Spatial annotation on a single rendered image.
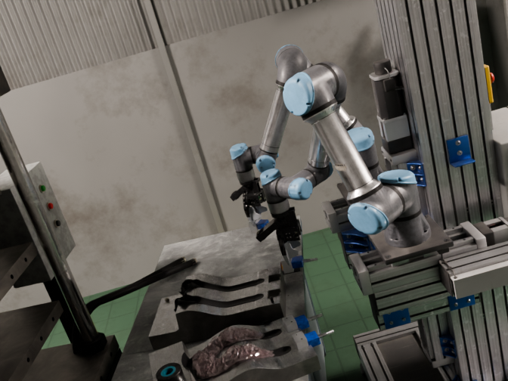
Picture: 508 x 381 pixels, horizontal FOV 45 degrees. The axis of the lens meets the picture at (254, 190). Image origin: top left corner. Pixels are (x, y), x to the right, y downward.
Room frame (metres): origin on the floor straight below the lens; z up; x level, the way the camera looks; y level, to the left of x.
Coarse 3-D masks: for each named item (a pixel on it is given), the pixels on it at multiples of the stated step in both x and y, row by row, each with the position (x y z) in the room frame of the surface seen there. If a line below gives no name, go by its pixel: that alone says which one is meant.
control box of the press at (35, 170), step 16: (0, 176) 2.41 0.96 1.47; (32, 176) 2.36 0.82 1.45; (16, 192) 2.20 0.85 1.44; (48, 192) 2.43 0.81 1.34; (0, 208) 2.19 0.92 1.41; (16, 208) 2.18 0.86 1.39; (48, 208) 2.37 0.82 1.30; (0, 224) 2.19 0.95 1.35; (16, 224) 2.18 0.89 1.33; (64, 224) 2.45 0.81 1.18; (0, 240) 2.20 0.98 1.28; (16, 240) 2.19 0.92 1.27; (32, 240) 2.18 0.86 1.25; (64, 240) 2.39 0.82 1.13; (32, 272) 2.19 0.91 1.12; (48, 272) 2.18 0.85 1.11; (48, 288) 2.31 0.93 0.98; (64, 304) 2.30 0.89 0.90; (64, 320) 2.31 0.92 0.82
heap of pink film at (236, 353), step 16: (224, 336) 1.71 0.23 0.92; (240, 336) 1.70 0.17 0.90; (256, 336) 1.71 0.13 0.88; (208, 352) 1.67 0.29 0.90; (240, 352) 1.59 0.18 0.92; (256, 352) 1.60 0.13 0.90; (272, 352) 1.62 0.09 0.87; (192, 368) 1.63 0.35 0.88; (208, 368) 1.59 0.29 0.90; (224, 368) 1.57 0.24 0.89
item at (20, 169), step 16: (0, 112) 2.07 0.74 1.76; (0, 128) 2.06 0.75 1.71; (0, 144) 2.05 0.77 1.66; (16, 144) 2.09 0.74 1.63; (16, 160) 2.06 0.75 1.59; (16, 176) 2.05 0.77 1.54; (32, 192) 2.06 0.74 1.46; (32, 208) 2.05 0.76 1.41; (32, 224) 2.06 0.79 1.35; (48, 224) 2.07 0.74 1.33; (48, 240) 2.05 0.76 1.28; (48, 256) 2.06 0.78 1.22; (64, 256) 2.09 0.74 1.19; (64, 272) 2.06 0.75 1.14; (64, 288) 2.05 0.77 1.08; (80, 304) 2.06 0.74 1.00; (80, 320) 2.05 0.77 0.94; (96, 336) 2.07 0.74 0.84; (96, 352) 2.04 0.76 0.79
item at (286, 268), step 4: (296, 256) 2.04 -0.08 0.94; (300, 256) 2.03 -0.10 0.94; (284, 260) 2.01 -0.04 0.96; (292, 260) 2.02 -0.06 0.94; (296, 260) 2.01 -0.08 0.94; (300, 260) 2.00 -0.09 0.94; (304, 260) 2.01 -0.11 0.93; (308, 260) 2.01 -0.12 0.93; (312, 260) 2.01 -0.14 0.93; (316, 260) 2.00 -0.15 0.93; (284, 264) 2.01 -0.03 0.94; (292, 264) 2.01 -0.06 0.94; (296, 264) 2.00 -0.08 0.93; (300, 264) 2.00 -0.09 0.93; (284, 268) 2.01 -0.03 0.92; (288, 268) 2.01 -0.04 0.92; (292, 268) 2.01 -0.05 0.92; (284, 272) 2.01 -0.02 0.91; (288, 272) 2.01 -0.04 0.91
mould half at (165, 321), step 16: (256, 272) 2.12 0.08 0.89; (272, 272) 2.07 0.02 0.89; (192, 288) 2.05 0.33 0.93; (256, 288) 2.00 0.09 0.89; (272, 288) 1.96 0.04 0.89; (160, 304) 2.14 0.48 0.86; (192, 304) 1.94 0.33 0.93; (256, 304) 1.88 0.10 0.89; (272, 304) 1.85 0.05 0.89; (160, 320) 2.02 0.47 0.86; (176, 320) 1.98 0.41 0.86; (192, 320) 1.90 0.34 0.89; (208, 320) 1.89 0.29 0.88; (224, 320) 1.88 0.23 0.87; (240, 320) 1.87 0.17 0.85; (256, 320) 1.87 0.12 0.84; (272, 320) 1.86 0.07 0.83; (160, 336) 1.92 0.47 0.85; (176, 336) 1.91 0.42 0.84; (192, 336) 1.90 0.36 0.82; (208, 336) 1.89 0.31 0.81
